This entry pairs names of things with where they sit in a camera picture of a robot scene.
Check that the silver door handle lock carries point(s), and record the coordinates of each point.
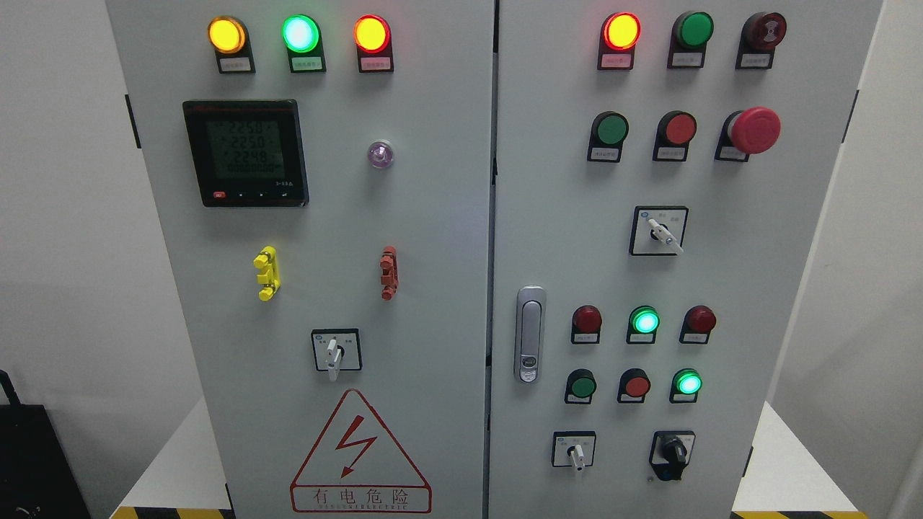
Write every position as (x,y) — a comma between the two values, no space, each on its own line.
(530,308)

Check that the white rotary selector switch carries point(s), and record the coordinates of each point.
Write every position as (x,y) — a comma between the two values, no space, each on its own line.
(337,350)

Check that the dark red indicator left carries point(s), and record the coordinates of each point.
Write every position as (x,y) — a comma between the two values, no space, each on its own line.
(586,325)

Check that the grey cabinet door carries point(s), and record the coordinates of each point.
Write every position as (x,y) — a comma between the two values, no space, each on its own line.
(565,224)
(425,351)

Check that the small green push button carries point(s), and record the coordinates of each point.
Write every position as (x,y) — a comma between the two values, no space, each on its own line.
(580,386)

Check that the red lit indicator right door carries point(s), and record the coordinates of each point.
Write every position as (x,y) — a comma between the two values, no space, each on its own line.
(617,41)

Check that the red electric hazard warning sticker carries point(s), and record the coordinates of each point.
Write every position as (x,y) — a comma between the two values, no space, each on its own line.
(356,465)

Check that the small red push button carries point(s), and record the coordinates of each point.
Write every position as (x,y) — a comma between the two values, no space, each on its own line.
(634,385)

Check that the white selector switch lower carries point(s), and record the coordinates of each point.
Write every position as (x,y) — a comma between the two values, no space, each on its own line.
(573,449)

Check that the green unlit indicator top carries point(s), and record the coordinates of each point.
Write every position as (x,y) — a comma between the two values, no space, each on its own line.
(689,37)

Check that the red emergency stop mushroom button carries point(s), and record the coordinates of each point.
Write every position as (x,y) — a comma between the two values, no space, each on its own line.
(748,132)

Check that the black knob selector switch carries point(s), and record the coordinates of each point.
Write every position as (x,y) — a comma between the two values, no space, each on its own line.
(670,453)

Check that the grey left cabinet door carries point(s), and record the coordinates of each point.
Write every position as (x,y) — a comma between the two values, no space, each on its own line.
(425,351)

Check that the dark red indicator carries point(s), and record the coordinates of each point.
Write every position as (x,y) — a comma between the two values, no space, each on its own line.
(586,325)
(697,326)

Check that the red-rimmed lit indicator light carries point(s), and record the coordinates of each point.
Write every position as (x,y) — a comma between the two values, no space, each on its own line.
(373,41)

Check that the green lit indicator middle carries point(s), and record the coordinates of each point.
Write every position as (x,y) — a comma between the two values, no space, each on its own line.
(642,325)

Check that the small clear bulb lamp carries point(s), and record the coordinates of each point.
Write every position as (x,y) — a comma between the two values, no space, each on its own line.
(380,154)

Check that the dark red buzzer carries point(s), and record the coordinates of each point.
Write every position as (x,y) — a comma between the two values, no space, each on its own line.
(760,35)

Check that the black digital power meter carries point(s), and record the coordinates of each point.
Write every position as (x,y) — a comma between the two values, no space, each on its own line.
(247,152)

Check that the green lit button lower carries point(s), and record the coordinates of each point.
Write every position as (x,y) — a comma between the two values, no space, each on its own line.
(685,386)

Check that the grey right cabinet door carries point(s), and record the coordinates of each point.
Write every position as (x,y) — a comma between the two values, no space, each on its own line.
(565,224)

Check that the dark red indicator right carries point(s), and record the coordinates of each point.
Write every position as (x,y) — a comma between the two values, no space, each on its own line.
(697,326)

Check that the yellow indicator light top left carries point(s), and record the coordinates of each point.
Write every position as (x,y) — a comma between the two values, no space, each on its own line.
(230,39)

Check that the black bag at left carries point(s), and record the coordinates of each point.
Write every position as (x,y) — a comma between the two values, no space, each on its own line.
(36,479)

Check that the white selector switch upper right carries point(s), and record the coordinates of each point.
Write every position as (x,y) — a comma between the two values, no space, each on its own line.
(658,230)

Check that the green lit indicator light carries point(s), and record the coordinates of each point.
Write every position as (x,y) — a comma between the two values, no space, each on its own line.
(304,44)

